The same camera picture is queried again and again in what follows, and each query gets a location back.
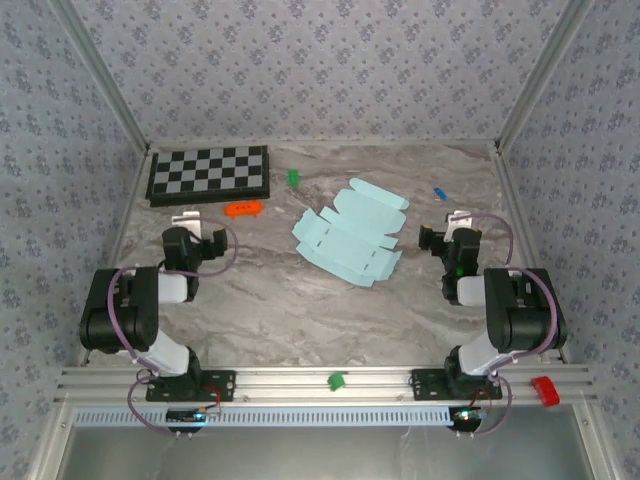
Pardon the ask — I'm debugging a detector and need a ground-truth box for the light teal paper box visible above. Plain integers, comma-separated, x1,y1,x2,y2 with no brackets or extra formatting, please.
291,177,410,289

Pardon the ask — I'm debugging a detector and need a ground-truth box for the orange toy brick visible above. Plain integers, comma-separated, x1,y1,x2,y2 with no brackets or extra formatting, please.
222,199,265,220

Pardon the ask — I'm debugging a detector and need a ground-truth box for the black grey chessboard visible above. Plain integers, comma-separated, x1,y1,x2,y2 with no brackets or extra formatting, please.
145,144,271,209

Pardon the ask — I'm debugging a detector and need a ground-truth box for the red plastic block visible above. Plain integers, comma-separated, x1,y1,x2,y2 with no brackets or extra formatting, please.
530,375,561,407

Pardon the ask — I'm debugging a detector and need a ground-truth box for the right circuit board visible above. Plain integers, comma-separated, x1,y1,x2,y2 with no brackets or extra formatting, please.
447,405,489,434

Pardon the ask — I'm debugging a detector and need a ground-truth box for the circuit board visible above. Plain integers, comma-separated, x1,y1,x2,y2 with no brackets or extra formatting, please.
164,407,222,426
447,405,489,434

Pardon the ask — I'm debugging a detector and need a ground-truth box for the left circuit board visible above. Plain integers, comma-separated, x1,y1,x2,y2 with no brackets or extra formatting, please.
164,407,222,426

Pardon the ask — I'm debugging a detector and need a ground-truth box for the grey metal sheet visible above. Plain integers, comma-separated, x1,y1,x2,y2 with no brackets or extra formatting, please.
52,424,599,480

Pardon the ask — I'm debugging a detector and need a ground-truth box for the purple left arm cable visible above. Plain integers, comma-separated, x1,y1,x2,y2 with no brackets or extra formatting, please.
107,222,241,440

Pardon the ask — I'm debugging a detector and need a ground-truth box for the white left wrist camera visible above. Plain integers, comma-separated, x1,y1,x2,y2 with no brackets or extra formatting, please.
171,210,202,240

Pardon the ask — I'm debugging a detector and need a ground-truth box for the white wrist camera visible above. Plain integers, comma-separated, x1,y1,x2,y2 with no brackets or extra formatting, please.
171,210,202,240
445,210,474,240

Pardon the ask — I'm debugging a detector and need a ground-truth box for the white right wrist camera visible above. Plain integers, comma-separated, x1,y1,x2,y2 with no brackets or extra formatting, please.
445,210,474,240

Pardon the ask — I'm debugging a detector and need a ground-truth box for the aluminium side rail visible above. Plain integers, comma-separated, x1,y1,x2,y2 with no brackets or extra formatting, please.
492,144,571,365
74,149,154,369

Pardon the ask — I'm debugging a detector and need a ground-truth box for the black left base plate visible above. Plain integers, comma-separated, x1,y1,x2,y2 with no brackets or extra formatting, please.
144,368,237,404

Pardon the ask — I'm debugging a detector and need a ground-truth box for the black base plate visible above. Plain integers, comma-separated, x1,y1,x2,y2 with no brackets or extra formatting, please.
144,368,237,404
409,368,504,401

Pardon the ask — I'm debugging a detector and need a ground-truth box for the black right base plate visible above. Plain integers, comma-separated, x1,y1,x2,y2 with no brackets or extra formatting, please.
409,368,504,401

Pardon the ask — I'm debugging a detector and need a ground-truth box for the aluminium back rail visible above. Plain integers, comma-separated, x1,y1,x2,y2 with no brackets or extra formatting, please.
148,140,499,150

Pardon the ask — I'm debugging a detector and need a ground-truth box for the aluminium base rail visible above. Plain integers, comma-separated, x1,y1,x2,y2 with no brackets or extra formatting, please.
53,364,599,405

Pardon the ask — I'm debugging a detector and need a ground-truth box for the aluminium frame post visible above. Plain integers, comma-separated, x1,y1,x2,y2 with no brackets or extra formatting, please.
49,0,152,154
493,0,599,154

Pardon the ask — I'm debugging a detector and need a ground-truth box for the slotted grey cable duct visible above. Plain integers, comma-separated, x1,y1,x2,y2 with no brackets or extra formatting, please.
73,405,455,427

